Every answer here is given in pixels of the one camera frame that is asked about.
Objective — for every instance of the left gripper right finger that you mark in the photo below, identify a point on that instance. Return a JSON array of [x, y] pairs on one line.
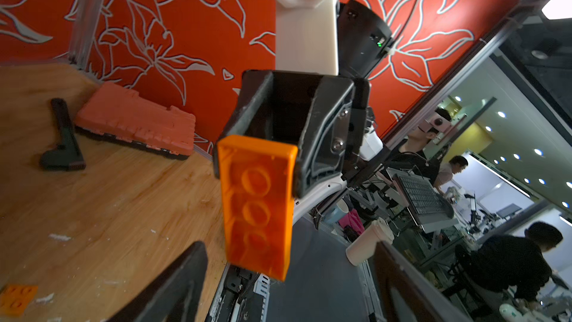
[[406, 294]]

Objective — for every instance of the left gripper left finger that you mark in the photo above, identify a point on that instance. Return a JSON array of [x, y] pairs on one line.
[[175, 294]]

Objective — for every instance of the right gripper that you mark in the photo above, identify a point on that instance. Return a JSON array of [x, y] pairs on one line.
[[325, 116]]

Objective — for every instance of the long orange lego plate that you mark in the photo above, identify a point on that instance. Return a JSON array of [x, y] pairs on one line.
[[257, 208]]

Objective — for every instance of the small orange lego plate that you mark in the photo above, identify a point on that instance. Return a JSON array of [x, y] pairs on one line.
[[16, 298]]

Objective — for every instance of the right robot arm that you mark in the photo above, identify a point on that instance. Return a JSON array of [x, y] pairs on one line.
[[362, 39]]

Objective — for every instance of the white paper cup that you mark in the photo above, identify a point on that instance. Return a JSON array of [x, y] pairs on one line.
[[364, 246]]

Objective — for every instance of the person in black shirt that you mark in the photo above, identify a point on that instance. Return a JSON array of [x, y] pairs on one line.
[[503, 261]]

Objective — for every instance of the person wearing headset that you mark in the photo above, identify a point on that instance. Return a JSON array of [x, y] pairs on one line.
[[410, 151]]

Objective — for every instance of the red plastic tool case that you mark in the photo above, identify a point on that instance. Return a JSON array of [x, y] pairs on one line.
[[121, 113]]

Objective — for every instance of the dark green clamp tool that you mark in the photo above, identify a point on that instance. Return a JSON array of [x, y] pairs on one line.
[[66, 156]]

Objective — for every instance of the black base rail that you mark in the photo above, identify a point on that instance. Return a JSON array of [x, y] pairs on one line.
[[241, 295]]

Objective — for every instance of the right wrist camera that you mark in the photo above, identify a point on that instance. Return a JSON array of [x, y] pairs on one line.
[[307, 36]]

